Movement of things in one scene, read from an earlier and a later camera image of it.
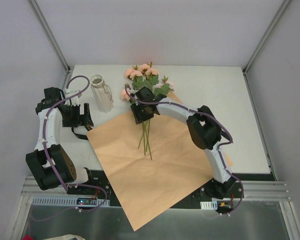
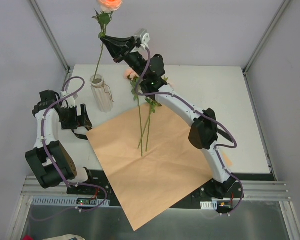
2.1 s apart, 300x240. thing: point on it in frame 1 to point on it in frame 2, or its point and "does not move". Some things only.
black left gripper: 81,116 does not move
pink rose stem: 145,134 to 104,17
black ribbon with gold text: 82,137 does not move
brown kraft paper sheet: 153,164 does not move
